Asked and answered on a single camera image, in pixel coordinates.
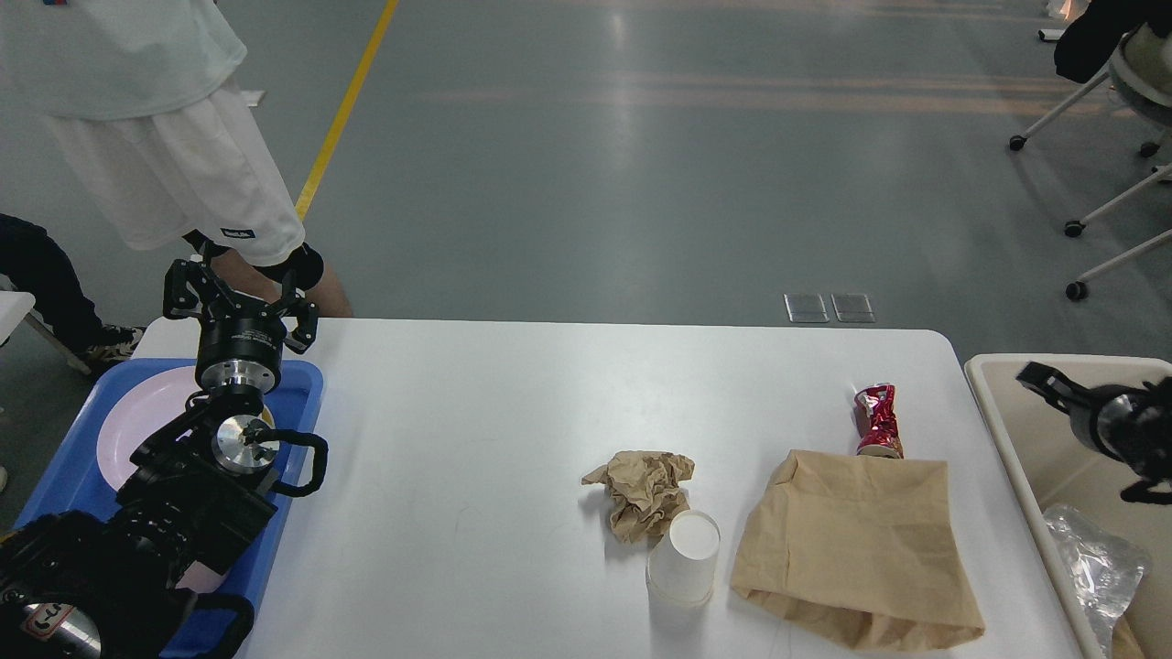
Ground crushed red can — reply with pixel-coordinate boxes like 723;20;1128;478
854;383;905;458

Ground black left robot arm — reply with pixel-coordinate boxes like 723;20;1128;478
1;259;328;658

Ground metal floor plates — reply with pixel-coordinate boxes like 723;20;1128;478
782;293;875;324

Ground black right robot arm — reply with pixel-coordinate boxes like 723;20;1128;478
1015;362;1171;507

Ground pink plate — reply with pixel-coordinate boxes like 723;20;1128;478
96;360;198;491

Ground white paper cup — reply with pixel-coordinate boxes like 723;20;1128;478
645;510;722;609

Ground small white side table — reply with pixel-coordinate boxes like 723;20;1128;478
1;288;91;375

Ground blue plastic tray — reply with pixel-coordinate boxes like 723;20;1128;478
16;358;325;658

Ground brown paper in bin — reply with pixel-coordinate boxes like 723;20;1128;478
1111;617;1145;659

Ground aluminium foil tray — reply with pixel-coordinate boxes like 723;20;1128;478
1043;504;1150;645

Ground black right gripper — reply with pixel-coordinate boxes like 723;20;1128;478
1016;362;1140;458

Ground brown paper bag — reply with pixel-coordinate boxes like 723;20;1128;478
730;449;987;654

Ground person in white shorts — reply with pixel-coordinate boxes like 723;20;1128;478
4;1;353;318

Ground pink mug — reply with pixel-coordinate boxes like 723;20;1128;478
175;561;232;595

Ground beige plastic bin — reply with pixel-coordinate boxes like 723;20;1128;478
965;353;1171;658

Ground person in dark trousers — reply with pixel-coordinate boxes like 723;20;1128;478
1;215;144;375

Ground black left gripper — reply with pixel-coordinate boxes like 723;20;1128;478
162;247;320;393

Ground brown paper ball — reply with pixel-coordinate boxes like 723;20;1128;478
581;450;696;544

